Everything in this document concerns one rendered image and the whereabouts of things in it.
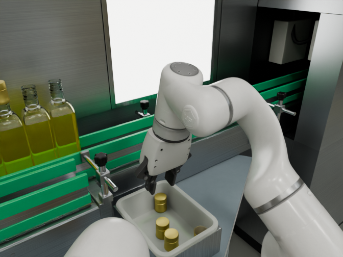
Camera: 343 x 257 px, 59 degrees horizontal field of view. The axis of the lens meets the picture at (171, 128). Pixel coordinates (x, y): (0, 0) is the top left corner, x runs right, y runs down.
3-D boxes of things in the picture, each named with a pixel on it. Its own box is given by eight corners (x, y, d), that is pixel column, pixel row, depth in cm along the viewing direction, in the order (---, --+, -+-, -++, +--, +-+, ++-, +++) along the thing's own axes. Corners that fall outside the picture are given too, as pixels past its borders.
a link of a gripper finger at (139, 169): (160, 144, 62) (166, 158, 66) (128, 166, 60) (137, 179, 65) (164, 148, 61) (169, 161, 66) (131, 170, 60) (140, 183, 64)
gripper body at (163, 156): (181, 108, 64) (173, 147, 71) (139, 120, 59) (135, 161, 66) (204, 129, 60) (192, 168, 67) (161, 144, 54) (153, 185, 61)
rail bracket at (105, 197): (93, 176, 80) (87, 133, 74) (124, 211, 68) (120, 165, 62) (81, 180, 78) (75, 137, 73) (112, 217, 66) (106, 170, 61)
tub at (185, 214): (167, 201, 91) (167, 177, 87) (220, 250, 75) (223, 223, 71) (114, 227, 81) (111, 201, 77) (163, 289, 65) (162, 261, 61)
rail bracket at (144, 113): (142, 131, 104) (140, 94, 98) (153, 139, 99) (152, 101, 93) (132, 134, 102) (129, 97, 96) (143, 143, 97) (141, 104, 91)
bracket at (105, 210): (99, 200, 82) (96, 179, 79) (116, 221, 75) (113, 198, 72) (86, 206, 80) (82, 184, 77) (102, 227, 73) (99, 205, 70)
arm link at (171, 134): (183, 101, 63) (180, 111, 65) (146, 110, 58) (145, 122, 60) (206, 121, 59) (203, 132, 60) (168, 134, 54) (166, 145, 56)
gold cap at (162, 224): (172, 235, 77) (172, 222, 75) (161, 241, 75) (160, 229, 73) (164, 227, 79) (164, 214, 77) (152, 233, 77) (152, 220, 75)
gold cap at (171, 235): (181, 248, 73) (181, 234, 71) (169, 255, 71) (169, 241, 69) (172, 238, 76) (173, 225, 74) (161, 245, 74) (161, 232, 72)
